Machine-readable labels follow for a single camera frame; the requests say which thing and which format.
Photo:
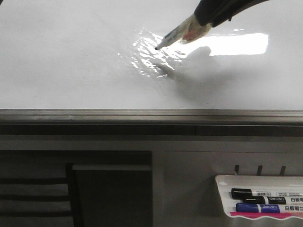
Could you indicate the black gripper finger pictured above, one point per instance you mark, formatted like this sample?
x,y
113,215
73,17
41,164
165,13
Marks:
x,y
215,12

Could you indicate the white taped whiteboard marker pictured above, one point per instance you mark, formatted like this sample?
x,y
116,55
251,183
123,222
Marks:
x,y
188,31

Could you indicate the white whiteboard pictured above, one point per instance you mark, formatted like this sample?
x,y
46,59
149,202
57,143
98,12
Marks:
x,y
99,54

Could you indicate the pink whiteboard eraser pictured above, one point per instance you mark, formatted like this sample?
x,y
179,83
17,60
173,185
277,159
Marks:
x,y
272,215

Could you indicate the upper black capped marker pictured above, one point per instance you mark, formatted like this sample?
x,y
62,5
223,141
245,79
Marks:
x,y
239,193

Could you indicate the black capped marker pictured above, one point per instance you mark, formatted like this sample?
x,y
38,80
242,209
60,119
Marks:
x,y
273,200
239,193

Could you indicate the white plastic marker tray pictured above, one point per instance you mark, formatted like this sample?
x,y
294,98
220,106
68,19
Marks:
x,y
280,183

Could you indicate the lower black capped marker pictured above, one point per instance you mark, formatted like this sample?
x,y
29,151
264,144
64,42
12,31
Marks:
x,y
273,200

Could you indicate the blue capped marker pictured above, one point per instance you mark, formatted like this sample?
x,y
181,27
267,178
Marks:
x,y
268,208

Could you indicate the dark chair back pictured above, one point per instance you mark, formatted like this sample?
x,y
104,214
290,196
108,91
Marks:
x,y
39,195

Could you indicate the left black wall hook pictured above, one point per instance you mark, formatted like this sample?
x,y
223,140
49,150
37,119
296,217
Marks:
x,y
236,169

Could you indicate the black wall hook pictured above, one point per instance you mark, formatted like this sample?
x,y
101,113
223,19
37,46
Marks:
x,y
282,171
236,169
259,170

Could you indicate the middle black wall hook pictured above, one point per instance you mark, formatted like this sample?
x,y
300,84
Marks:
x,y
259,170

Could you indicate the right black wall hook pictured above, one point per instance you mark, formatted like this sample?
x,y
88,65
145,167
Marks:
x,y
282,171

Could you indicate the grey whiteboard frame rail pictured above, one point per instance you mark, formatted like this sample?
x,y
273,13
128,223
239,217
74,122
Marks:
x,y
192,122

